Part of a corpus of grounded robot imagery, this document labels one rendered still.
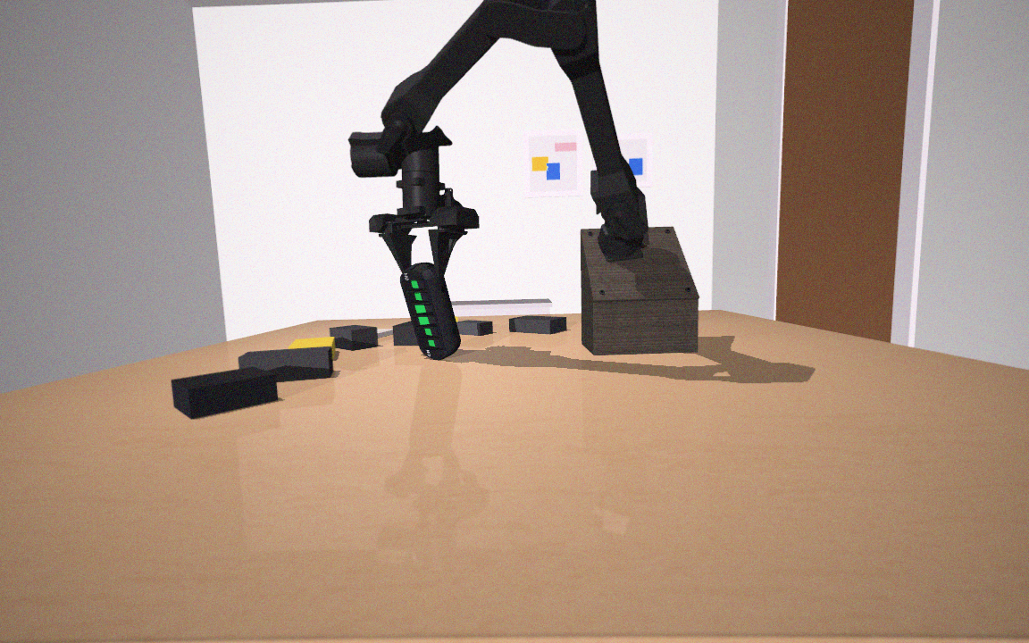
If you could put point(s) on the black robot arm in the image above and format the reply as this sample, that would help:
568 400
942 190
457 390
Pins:
569 28

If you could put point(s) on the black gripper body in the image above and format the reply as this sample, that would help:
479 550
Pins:
421 201

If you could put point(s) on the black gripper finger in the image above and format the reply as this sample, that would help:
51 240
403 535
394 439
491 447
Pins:
442 244
400 245

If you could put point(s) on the dark grey rounded unit with white label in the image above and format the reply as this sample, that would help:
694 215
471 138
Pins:
430 310

